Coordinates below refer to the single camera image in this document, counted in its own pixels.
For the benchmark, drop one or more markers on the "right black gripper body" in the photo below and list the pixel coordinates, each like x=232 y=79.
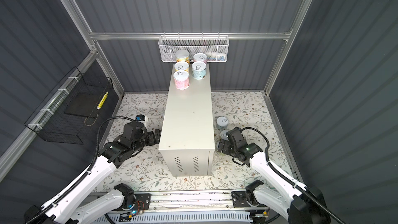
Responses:
x=227 y=148

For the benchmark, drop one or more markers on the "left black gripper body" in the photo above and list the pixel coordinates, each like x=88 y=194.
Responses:
x=150 y=138

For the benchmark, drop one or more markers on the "pink label can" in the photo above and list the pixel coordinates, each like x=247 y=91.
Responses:
x=200 y=57
x=181 y=79

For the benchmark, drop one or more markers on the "yellow label can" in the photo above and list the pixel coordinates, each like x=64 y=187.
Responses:
x=181 y=66

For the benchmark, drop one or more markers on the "teal can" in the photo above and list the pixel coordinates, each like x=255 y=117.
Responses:
x=199 y=70
x=223 y=135
x=222 y=123

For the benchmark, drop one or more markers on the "green orange label can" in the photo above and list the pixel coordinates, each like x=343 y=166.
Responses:
x=182 y=56

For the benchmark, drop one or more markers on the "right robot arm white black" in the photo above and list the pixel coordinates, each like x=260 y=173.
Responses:
x=291 y=199

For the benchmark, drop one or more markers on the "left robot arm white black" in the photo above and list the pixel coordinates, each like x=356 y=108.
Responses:
x=66 y=207

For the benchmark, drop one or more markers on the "white metal cabinet counter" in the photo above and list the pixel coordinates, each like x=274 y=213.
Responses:
x=187 y=141

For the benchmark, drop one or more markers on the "tubes in white basket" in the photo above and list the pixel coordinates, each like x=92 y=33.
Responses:
x=216 y=56

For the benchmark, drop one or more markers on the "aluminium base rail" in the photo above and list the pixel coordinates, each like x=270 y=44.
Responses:
x=246 y=206

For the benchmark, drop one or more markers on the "black wire wall basket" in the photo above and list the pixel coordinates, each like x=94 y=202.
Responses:
x=71 y=116

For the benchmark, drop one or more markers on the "white wire mesh basket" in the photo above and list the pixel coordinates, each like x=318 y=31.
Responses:
x=169 y=45

